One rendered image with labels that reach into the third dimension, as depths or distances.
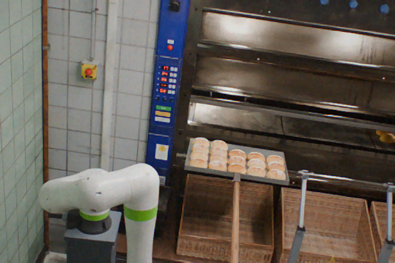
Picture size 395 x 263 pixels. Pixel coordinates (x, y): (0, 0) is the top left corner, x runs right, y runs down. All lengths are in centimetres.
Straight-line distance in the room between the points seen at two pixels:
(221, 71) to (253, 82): 20
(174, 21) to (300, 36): 71
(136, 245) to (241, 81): 149
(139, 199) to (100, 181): 16
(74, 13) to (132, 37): 35
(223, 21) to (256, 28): 19
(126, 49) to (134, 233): 149
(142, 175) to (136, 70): 146
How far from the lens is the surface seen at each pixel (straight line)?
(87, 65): 302
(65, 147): 338
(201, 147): 280
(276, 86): 302
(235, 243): 217
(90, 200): 160
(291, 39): 295
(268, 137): 316
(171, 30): 291
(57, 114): 329
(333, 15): 296
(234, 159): 274
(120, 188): 163
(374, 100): 315
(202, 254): 302
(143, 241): 178
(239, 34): 292
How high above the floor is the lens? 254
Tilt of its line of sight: 26 degrees down
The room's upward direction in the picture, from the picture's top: 8 degrees clockwise
